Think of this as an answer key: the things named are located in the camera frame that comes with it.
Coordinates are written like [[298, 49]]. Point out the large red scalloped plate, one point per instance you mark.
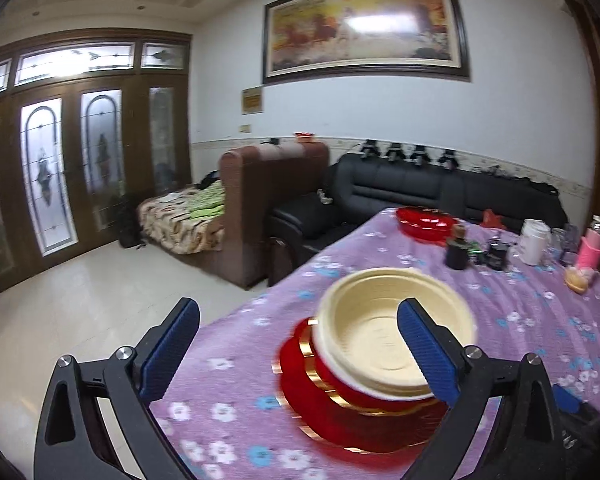
[[380, 435]]

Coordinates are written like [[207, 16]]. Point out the dark bottle with brown cap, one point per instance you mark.
[[456, 257]]

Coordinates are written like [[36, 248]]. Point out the red star-shaped item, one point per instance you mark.
[[492, 219]]

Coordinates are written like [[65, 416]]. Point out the white plastic tub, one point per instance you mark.
[[534, 242]]

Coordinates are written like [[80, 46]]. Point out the black leather sofa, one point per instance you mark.
[[405, 185]]

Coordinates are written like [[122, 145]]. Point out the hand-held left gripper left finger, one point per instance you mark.
[[170, 345]]

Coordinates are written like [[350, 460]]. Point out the red fruit dish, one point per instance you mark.
[[425, 225]]

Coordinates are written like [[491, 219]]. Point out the cream plastic bowl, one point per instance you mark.
[[325, 342], [380, 330]]

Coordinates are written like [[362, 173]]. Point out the pink thermos cup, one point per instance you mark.
[[591, 250]]

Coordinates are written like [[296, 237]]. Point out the black electronic device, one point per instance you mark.
[[476, 255]]

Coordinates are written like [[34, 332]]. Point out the yellow wall plaque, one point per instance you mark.
[[252, 100]]

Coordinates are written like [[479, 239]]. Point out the framed wall painting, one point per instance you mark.
[[360, 30]]

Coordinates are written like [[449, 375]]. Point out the black bag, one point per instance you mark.
[[129, 222]]

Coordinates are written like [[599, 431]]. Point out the wooden doors with glass panels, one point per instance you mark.
[[70, 160]]

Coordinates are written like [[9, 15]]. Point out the purple floral tablecloth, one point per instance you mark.
[[260, 320]]

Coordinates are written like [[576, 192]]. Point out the small red dish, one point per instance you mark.
[[304, 135]]

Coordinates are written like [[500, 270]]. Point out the bun in clear bag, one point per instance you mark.
[[576, 281]]

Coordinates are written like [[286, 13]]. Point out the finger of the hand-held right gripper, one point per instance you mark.
[[565, 397]]

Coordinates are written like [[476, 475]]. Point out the small black gadget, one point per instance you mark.
[[449, 159], [421, 155], [395, 152], [370, 150]]

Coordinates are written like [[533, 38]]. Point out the clear glass cup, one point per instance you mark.
[[564, 245]]

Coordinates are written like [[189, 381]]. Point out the printed bed blanket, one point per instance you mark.
[[180, 220]]

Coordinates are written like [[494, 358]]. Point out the small dark container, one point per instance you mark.
[[497, 256]]

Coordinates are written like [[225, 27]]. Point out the red plate with white centre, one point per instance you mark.
[[332, 377]]

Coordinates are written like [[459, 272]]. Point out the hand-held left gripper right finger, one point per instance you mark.
[[427, 355]]

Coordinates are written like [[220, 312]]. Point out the brown armchair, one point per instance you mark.
[[260, 200]]

